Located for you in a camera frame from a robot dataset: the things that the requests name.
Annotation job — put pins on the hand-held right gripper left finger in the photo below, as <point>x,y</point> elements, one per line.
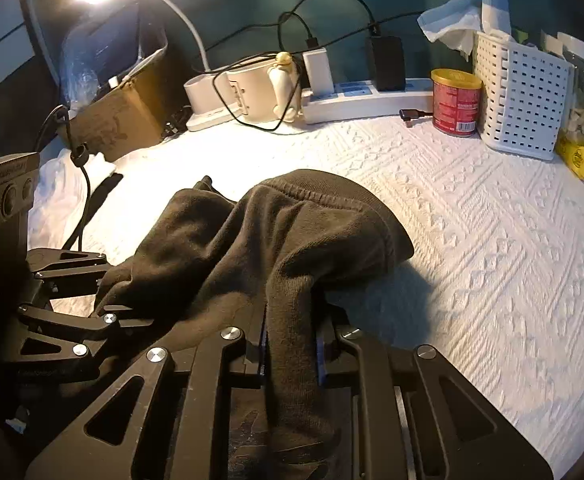
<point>252,350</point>

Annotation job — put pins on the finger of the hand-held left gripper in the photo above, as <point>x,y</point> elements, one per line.
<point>72,325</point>
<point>67,260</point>

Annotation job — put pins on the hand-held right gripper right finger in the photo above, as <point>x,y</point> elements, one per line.
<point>329,355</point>

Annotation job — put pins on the dark brown T-shirt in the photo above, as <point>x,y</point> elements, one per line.
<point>282,240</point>

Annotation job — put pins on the white garment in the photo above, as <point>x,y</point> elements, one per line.
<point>57,195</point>

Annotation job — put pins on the cardboard box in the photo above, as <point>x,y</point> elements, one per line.
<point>117,115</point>

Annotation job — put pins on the clear plastic bag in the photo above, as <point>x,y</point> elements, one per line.
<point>79,75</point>

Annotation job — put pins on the white textured table cover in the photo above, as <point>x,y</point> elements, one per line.
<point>471,260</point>

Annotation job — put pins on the small black object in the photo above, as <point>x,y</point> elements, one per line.
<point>174,122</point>

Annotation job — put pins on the white desk lamp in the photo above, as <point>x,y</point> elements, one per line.
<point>199,95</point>

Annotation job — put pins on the white mug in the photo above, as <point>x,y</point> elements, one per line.
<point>252,90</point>

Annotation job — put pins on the white power strip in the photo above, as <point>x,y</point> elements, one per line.
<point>356,102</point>

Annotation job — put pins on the red can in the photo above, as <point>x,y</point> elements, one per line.
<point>454,105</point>

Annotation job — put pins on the white charger adapter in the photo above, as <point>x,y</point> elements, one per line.
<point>318,72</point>

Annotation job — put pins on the black charger adapter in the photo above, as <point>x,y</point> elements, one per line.
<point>386,62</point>

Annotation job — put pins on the yellow packet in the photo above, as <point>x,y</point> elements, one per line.
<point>579,157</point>

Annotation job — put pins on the white plastic basket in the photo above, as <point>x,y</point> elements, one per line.
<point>516,95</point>

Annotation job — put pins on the white tissue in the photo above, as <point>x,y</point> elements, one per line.
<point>451,17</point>

